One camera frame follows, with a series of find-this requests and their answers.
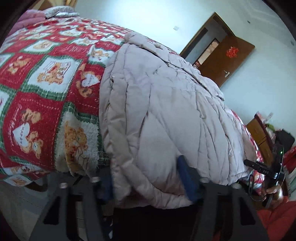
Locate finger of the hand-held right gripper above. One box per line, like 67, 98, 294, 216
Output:
243, 159, 264, 169

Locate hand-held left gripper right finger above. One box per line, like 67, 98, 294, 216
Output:
176, 155, 270, 241

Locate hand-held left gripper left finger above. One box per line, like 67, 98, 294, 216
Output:
29, 170, 115, 241

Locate pale pink quilted jacket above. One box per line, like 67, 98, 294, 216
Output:
98, 31, 255, 209

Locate person's right forearm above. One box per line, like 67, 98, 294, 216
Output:
255, 196, 296, 241

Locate person's right hand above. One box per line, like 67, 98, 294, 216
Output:
265, 184, 284, 204

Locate red bag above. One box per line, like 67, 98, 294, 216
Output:
282, 146, 296, 197

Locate black bag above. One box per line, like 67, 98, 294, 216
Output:
274, 129, 295, 151

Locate wooden cabinet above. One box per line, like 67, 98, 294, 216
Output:
246, 112, 275, 163

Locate brown wooden door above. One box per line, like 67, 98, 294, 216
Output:
199, 35, 255, 88

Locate red paper door decoration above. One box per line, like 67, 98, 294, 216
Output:
226, 46, 240, 58

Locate red printed bear blanket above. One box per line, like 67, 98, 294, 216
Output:
0, 17, 265, 186

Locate zebra striped pillow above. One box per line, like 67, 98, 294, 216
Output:
44, 6, 81, 19

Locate pink folded quilt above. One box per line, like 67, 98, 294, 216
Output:
10, 9, 47, 32

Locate black cable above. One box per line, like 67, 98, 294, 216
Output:
248, 175, 266, 202

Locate brown door frame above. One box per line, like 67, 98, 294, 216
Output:
179, 12, 236, 64

